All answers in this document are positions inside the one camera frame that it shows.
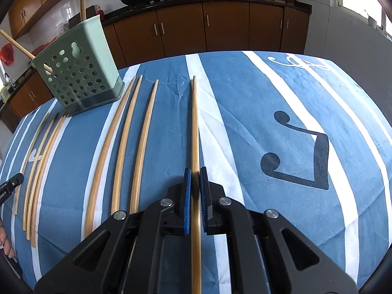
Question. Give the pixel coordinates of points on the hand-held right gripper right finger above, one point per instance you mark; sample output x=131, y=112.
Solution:
x=204, y=203

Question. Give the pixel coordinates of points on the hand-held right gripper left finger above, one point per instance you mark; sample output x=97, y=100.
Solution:
x=186, y=203

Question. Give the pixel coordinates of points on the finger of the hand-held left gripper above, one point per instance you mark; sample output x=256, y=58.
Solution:
x=12, y=183

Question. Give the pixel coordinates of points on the green perforated utensil holder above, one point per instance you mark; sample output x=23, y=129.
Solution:
x=92, y=52

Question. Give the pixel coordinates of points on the person's left hand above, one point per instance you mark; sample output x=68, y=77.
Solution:
x=6, y=242

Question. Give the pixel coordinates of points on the yellow detergent bottle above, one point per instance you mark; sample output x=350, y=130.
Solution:
x=4, y=93

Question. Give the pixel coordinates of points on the metal faucet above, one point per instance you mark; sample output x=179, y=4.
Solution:
x=9, y=81

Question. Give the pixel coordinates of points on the red plastic bag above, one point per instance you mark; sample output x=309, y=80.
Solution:
x=6, y=54

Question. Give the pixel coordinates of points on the red basin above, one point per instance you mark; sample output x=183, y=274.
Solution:
x=43, y=47

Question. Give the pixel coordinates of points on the blue white striped tablecloth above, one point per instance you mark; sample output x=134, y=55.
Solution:
x=275, y=82

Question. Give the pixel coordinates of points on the dark brown chopping board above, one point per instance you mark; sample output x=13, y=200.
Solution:
x=76, y=18

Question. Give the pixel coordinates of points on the brown upper kitchen cabinets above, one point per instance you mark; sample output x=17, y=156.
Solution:
x=30, y=3

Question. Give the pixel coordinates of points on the small red bottle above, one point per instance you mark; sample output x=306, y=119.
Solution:
x=100, y=13

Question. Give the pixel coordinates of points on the white cup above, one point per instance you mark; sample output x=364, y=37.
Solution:
x=371, y=21

